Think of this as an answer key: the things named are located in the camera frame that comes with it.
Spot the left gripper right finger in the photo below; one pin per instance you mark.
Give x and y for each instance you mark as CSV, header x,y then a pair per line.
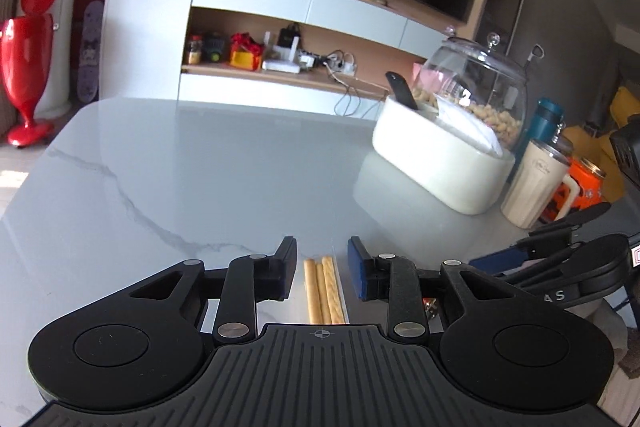
x,y
396,281

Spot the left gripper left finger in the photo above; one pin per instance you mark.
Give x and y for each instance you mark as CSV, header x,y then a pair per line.
x,y
247,281

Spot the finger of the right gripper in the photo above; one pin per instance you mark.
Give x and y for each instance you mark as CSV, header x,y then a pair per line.
x,y
547,270
540,243

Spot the cream ribbed mug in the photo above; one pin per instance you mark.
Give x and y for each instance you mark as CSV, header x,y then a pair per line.
x,y
542,170

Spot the wooden stick bundle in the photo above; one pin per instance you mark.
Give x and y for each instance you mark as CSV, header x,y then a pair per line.
x,y
325,301

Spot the orange pumpkin bucket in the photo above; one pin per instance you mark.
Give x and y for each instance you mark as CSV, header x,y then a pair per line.
x,y
589,178

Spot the yellow cushion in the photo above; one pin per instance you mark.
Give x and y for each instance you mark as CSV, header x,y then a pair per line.
x,y
590,141

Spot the teal thermos bottle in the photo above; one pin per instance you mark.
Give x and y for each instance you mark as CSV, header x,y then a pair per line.
x,y
546,121

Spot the white oval storage box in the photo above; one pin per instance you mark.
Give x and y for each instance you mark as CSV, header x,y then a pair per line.
x,y
457,173

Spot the glass jar with nuts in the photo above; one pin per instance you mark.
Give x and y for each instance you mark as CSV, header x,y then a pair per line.
x,y
479,80

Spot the black remote control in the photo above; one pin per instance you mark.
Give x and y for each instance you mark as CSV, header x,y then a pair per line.
x,y
401,90

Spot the white router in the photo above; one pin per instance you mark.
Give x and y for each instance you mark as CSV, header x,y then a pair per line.
x,y
273,65

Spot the red yellow gift box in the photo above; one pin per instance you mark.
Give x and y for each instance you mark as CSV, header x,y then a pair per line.
x,y
245,52

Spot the purple skateboard deck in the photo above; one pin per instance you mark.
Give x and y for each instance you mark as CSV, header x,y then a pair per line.
x,y
89,53

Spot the red goblet-shaped bin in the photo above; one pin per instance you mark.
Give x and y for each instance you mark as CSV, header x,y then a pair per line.
x,y
26,49

